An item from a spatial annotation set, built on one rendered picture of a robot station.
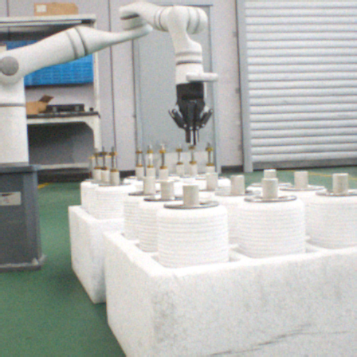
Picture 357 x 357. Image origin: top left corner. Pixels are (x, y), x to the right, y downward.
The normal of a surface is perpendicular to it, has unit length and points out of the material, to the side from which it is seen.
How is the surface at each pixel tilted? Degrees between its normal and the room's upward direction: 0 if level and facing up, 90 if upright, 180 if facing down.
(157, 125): 90
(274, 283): 90
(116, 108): 90
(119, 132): 90
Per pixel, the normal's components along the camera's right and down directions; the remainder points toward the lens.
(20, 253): 0.11, 0.05
